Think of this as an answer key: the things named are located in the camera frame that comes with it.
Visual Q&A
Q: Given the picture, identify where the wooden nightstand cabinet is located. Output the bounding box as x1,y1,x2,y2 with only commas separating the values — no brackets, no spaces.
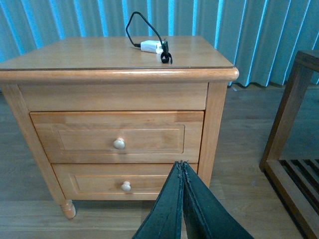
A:
0,36,239,219

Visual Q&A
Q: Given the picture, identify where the black cable on nightstand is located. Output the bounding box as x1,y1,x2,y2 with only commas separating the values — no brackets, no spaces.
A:
125,11,174,64

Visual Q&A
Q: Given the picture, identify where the dark wooden shelf frame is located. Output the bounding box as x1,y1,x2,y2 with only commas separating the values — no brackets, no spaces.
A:
259,50,319,239

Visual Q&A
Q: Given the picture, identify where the white charger adapter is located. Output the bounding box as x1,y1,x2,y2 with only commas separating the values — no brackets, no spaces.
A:
141,40,163,54

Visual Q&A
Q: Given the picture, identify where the light blue curtain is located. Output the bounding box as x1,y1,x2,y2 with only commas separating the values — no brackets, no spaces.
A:
0,0,319,86

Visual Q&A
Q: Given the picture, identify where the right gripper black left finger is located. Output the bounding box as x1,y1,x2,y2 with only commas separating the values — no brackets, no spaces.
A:
133,162,184,239

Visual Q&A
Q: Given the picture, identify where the wooden drawer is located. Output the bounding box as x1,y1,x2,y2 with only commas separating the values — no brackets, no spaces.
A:
30,111,204,164
51,163,199,201

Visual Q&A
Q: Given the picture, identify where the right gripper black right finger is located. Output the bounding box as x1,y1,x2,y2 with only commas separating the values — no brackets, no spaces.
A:
182,162,252,239

